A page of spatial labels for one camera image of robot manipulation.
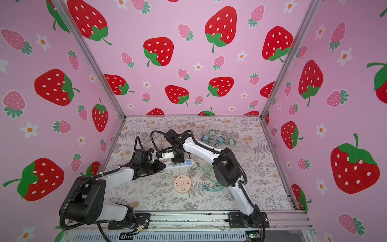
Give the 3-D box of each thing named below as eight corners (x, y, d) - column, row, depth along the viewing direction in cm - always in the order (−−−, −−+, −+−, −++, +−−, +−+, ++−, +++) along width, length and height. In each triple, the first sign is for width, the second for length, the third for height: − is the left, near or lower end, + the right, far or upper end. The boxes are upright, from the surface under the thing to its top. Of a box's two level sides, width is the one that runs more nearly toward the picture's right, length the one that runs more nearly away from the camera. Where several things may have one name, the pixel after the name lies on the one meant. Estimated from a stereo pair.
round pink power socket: (173, 192, 85) (172, 191, 83) (175, 176, 91) (174, 174, 89) (190, 192, 85) (190, 191, 83) (191, 176, 91) (190, 174, 89)
